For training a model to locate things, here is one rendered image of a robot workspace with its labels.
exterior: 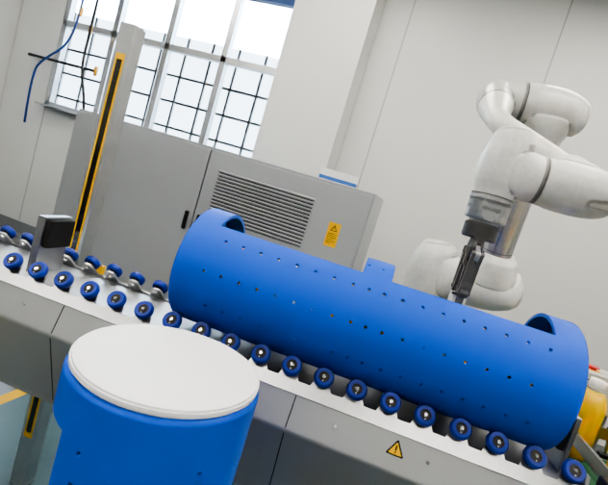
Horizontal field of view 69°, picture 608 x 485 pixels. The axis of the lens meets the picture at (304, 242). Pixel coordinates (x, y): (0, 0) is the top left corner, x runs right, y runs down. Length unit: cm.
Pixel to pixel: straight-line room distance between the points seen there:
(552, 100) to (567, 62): 262
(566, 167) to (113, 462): 94
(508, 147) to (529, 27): 322
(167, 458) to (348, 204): 214
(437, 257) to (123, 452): 123
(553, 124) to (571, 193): 54
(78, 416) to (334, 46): 354
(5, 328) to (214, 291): 56
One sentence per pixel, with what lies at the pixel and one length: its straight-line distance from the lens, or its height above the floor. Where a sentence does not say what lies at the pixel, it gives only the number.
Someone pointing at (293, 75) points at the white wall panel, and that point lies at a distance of 390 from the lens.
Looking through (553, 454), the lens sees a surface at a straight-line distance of 121.
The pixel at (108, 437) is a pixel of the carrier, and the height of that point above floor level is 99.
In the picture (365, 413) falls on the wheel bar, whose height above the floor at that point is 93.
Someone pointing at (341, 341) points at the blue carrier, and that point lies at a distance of 95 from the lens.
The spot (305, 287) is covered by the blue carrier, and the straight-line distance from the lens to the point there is 94.
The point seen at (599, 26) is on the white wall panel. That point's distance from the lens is 431.
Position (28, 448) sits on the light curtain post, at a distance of 204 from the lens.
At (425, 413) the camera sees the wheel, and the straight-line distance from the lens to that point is 102.
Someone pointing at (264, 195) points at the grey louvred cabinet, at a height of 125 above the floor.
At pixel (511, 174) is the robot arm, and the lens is 102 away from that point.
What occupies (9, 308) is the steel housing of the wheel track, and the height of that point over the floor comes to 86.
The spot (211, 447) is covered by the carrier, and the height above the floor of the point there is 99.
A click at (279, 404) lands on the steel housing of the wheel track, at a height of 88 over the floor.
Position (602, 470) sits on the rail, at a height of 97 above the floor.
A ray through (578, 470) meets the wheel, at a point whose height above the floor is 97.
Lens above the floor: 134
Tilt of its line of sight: 6 degrees down
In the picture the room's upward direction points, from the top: 17 degrees clockwise
